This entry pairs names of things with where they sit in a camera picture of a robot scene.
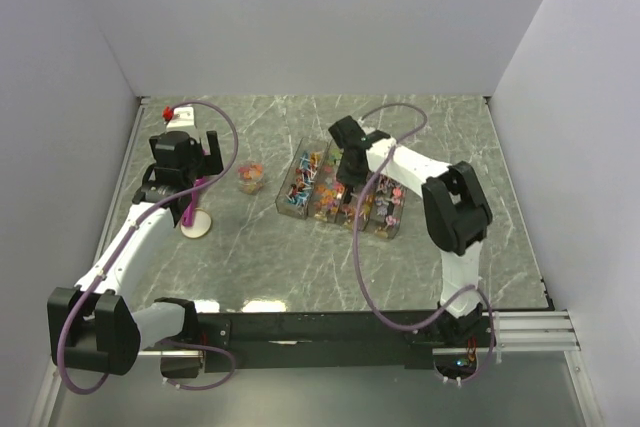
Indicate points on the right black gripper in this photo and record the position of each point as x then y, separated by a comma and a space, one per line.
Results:
344, 177

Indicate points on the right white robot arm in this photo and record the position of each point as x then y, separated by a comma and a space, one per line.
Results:
456, 211

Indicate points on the black base beam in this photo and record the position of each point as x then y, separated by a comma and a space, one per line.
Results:
272, 340

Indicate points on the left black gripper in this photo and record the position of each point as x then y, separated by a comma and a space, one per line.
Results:
209, 164

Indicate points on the white gold jar lid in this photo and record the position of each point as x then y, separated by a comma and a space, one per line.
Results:
196, 224

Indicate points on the magenta plastic scoop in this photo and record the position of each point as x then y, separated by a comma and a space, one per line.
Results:
195, 197

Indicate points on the clear compartment candy box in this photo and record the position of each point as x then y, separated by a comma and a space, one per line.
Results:
310, 190

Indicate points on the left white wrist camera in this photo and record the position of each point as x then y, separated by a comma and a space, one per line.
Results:
179, 118

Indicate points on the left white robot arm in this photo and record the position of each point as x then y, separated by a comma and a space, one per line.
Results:
91, 325

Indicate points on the clear plastic jar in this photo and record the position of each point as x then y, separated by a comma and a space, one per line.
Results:
251, 177

